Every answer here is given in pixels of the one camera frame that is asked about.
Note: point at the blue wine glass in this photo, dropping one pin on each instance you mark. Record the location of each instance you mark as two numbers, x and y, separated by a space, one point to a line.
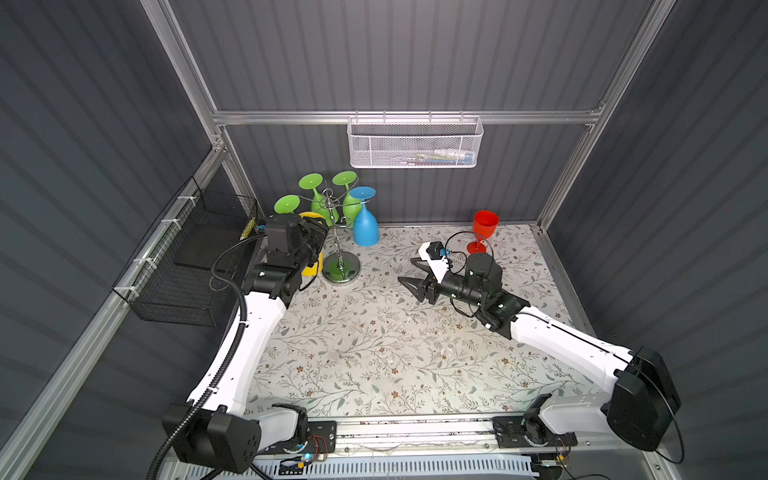
366 227

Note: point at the green wine glass front left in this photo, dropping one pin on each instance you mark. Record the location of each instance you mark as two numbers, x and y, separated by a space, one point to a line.
287 204

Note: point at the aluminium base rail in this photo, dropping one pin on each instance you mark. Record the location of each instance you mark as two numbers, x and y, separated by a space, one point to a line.
408 432

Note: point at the green wine glass back left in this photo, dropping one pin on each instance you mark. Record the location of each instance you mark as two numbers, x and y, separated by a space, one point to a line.
312 182

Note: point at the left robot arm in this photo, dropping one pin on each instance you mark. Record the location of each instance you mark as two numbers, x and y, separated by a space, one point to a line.
262 297

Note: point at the chrome wine glass rack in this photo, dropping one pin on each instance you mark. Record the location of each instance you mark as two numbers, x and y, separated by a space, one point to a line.
339 266

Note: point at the yellow wine glass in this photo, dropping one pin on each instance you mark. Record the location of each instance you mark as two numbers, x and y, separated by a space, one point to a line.
312 267

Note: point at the items in white basket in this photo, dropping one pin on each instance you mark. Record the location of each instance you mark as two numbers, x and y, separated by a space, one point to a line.
449 158

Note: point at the white wire mesh basket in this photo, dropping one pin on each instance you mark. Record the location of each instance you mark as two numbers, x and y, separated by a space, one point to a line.
375 140

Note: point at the green wine glass back right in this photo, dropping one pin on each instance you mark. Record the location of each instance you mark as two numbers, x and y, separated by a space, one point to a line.
351 206

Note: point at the green wine glass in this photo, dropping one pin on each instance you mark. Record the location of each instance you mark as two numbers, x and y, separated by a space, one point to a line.
351 206
312 182
287 204

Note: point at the black wire basket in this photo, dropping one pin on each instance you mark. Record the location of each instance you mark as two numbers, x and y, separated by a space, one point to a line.
178 280

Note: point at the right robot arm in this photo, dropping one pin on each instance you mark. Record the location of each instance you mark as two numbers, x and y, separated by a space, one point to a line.
637 401

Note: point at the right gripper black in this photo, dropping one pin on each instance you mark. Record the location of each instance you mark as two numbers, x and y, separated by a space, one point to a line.
422 288

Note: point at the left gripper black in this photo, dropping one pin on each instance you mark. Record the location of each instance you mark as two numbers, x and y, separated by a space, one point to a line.
312 231

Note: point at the red wine glass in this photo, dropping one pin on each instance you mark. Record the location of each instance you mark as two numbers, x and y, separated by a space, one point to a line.
485 223

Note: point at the yellow item in black basket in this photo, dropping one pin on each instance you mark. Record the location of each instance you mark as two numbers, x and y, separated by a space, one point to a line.
248 229

